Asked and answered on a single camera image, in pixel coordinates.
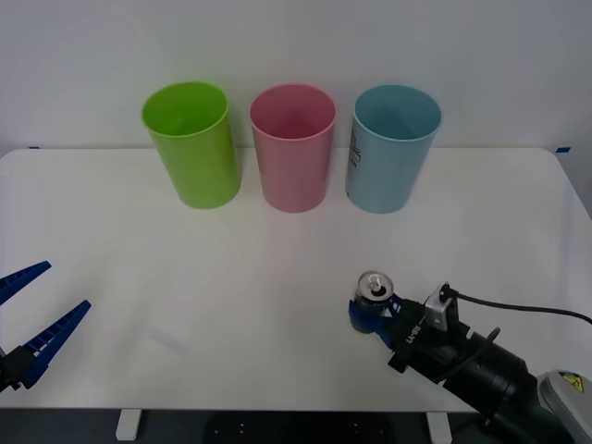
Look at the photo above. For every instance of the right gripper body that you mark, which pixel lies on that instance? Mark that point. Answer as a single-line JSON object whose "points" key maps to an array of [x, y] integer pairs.
{"points": [[421, 340]]}

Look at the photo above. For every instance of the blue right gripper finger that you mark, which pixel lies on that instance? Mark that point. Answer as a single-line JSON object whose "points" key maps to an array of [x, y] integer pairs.
{"points": [[397, 308], [365, 321]]}

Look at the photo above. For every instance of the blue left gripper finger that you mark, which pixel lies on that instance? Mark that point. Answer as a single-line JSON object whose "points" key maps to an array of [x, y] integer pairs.
{"points": [[55, 333], [23, 276]]}

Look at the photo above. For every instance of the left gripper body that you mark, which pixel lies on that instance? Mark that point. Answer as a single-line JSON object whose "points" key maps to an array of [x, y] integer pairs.
{"points": [[5, 370]]}

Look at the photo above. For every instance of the drink can with silver top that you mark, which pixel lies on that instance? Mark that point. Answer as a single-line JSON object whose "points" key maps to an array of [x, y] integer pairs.
{"points": [[375, 286]]}

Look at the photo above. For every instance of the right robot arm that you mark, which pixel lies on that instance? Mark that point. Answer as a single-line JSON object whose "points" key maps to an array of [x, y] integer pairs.
{"points": [[504, 370]]}

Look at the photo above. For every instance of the white table leg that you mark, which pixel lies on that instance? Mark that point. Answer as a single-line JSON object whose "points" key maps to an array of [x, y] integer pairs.
{"points": [[439, 427], [127, 424]]}

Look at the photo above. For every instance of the pale blue plastic bin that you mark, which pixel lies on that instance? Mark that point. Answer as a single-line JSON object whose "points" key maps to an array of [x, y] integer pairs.
{"points": [[388, 171]]}

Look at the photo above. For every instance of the pink plastic bin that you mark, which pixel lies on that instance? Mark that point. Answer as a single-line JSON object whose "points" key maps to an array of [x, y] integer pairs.
{"points": [[293, 171]]}

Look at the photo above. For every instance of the green plastic bin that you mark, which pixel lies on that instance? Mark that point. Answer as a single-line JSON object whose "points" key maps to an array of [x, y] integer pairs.
{"points": [[199, 157]]}

